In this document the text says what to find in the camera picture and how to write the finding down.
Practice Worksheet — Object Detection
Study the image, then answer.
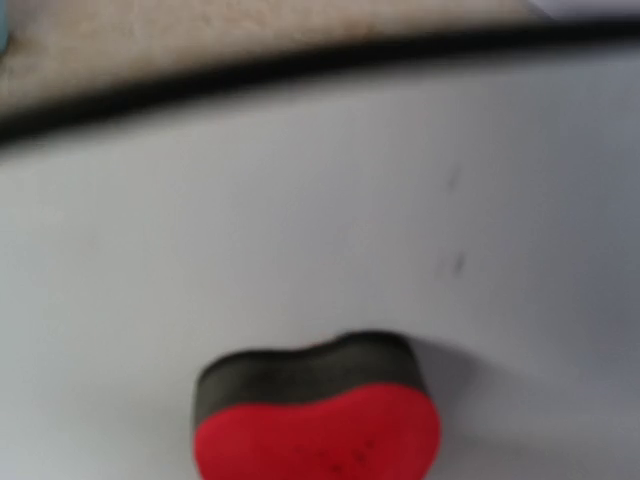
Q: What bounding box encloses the white whiteboard black frame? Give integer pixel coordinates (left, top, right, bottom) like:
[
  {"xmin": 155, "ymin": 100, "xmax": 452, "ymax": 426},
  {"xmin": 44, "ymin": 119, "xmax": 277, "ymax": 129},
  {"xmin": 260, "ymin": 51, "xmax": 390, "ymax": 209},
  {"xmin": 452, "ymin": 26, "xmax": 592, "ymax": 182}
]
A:
[{"xmin": 1, "ymin": 18, "xmax": 639, "ymax": 479}]

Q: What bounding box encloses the red black whiteboard eraser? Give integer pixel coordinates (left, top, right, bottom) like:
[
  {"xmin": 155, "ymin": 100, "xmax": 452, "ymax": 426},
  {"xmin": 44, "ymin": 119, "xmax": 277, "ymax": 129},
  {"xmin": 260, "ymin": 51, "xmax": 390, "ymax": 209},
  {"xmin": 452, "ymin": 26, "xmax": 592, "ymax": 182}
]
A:
[{"xmin": 192, "ymin": 331, "xmax": 441, "ymax": 480}]

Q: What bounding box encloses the light blue mug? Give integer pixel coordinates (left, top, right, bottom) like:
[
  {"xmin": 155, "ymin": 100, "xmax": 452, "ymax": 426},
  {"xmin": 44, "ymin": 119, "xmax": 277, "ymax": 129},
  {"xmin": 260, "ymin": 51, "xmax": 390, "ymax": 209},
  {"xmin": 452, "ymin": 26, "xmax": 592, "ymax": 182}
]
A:
[{"xmin": 0, "ymin": 0, "xmax": 9, "ymax": 54}]

